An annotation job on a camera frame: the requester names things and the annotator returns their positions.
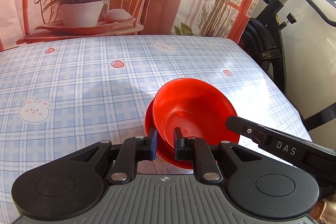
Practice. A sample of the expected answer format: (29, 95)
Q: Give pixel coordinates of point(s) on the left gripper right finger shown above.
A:
(198, 151)

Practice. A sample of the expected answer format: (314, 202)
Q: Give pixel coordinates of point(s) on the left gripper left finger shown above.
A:
(132, 151)

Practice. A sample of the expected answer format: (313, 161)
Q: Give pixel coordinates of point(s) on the person's right hand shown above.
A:
(324, 210)

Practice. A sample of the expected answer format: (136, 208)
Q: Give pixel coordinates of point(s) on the blue plaid tablecloth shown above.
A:
(61, 96)

